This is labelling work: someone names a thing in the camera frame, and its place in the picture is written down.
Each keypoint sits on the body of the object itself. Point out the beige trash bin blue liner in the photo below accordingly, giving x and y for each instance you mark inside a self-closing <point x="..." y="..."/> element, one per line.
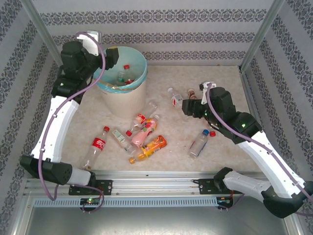
<point x="139" y="61"/>

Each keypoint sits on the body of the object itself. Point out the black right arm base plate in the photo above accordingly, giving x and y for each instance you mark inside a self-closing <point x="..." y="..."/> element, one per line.
<point x="207" y="186"/>

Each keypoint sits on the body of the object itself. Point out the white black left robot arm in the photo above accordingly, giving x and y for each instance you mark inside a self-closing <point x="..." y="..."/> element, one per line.
<point x="58" y="127"/>

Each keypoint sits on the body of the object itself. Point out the pink drink bottle white cap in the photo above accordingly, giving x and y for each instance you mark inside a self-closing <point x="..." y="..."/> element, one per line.
<point x="144" y="133"/>

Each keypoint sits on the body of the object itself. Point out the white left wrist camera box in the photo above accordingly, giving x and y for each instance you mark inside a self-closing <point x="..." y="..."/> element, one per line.
<point x="89" y="40"/>

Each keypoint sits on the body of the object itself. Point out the aluminium left frame post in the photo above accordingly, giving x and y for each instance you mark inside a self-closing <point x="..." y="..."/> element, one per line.
<point x="36" y="19"/>

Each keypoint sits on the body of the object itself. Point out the aluminium mounting rail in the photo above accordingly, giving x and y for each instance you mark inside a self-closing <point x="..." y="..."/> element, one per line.
<point x="156" y="182"/>

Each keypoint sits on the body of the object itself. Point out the grey sheet metal shelf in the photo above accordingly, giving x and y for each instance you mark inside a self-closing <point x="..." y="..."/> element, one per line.
<point x="156" y="220"/>

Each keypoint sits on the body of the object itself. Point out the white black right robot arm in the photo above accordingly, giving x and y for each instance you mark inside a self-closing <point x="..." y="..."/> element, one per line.
<point x="259" y="186"/>

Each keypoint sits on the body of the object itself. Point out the red bottle cap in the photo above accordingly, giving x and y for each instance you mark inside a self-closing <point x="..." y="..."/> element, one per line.
<point x="212" y="133"/>

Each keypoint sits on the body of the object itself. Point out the orange juice bottle orange cap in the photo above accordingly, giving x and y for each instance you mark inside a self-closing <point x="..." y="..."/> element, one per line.
<point x="155" y="145"/>

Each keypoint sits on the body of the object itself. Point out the blue label bottle blue cap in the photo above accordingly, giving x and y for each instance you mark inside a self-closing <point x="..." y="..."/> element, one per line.
<point x="198" y="144"/>

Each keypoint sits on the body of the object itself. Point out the aluminium right side rail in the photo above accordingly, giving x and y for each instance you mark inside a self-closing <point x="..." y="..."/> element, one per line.
<point x="247" y="83"/>

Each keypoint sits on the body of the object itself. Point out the small clear bottle green-white label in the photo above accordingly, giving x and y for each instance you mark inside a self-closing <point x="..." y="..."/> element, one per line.
<point x="119" y="137"/>

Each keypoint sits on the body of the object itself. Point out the cream plastic waste bin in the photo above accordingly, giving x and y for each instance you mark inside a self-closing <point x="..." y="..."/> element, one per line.
<point x="122" y="102"/>

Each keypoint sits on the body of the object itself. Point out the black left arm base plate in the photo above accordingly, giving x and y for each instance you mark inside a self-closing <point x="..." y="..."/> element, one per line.
<point x="105" y="187"/>

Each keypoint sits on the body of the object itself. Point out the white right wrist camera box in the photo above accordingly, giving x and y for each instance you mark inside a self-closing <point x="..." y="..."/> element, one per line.
<point x="212" y="85"/>

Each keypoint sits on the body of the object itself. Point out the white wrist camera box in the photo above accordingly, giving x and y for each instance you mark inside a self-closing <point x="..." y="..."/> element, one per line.
<point x="89" y="40"/>
<point x="212" y="85"/>

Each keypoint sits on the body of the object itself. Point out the clear cola bottle red label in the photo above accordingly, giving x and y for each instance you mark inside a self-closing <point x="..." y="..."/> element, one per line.
<point x="126" y="71"/>
<point x="98" y="144"/>

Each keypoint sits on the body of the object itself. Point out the clear bottle orange-red label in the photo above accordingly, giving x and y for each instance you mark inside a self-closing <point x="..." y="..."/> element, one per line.
<point x="140" y="119"/>

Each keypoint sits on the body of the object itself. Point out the brown coffee drink bottle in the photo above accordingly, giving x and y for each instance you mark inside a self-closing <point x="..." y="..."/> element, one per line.
<point x="192" y="93"/>

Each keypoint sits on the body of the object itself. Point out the clear bottle red-white label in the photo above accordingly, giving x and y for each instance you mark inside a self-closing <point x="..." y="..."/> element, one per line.
<point x="176" y="99"/>

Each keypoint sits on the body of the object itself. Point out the aluminium frame post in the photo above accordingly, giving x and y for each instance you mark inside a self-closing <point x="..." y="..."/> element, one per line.
<point x="261" y="34"/>
<point x="36" y="19"/>

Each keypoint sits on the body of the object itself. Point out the small circuit board green light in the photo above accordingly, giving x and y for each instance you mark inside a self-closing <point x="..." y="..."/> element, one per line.
<point x="90" y="201"/>

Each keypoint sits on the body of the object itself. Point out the aluminium right frame post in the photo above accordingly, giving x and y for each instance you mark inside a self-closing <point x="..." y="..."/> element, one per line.
<point x="261" y="34"/>

